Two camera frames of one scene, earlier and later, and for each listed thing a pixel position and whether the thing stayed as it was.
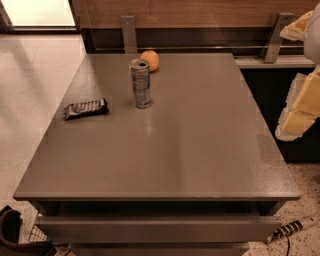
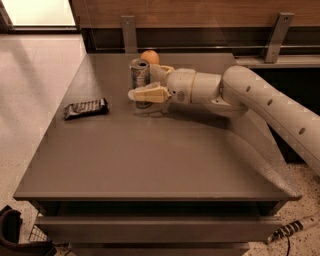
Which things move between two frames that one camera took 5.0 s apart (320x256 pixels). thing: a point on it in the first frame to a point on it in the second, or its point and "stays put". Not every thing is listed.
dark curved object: (10, 223) stays put
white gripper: (313, 41) to (180, 84)
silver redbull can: (140, 71) stays put
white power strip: (292, 227) stays put
